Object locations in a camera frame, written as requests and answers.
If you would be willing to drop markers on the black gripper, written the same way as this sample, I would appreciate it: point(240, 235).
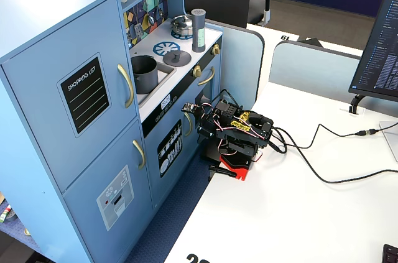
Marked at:
point(203, 129)

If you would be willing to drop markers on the gray salt shaker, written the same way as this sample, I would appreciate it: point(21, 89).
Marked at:
point(199, 36)

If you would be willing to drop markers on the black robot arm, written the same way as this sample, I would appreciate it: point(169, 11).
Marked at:
point(245, 138)

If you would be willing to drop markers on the gold stove knob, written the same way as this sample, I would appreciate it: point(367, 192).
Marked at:
point(215, 49)
point(196, 71)

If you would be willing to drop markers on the gray pot lid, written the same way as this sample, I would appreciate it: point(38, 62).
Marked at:
point(177, 59)

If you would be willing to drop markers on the gray toy cooking pot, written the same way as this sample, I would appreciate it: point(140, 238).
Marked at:
point(146, 79)

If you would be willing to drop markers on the light blue desk divider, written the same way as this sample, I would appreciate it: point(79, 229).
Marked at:
point(311, 70)
point(239, 58)

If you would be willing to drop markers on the steel pot with lid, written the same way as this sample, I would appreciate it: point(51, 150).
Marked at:
point(183, 28)

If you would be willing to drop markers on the hanging metal spatula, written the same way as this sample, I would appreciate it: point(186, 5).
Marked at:
point(138, 30)

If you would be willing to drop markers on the hanging metal ladle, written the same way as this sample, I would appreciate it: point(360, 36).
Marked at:
point(151, 20)

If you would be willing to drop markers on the hanging metal spoon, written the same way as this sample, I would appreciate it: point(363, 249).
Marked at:
point(161, 13)

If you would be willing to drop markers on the black Dell monitor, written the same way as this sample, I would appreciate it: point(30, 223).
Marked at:
point(217, 2)

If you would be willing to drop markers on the black flat object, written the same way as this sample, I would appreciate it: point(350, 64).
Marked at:
point(312, 43)

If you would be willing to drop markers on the blue toy kitchen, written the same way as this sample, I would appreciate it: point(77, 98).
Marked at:
point(62, 26)

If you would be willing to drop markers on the gray monitor stand base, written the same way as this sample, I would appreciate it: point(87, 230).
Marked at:
point(391, 138)

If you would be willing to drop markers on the lit computer monitor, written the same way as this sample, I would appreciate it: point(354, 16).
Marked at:
point(379, 42)

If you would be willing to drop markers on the small colourful box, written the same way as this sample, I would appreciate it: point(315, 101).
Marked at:
point(5, 213)

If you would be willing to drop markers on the black keyboard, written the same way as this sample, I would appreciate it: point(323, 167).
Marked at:
point(391, 255)

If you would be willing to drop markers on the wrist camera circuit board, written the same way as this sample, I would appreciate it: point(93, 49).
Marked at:
point(189, 107)

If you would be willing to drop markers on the red robot base plate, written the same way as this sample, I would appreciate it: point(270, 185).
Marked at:
point(239, 171)

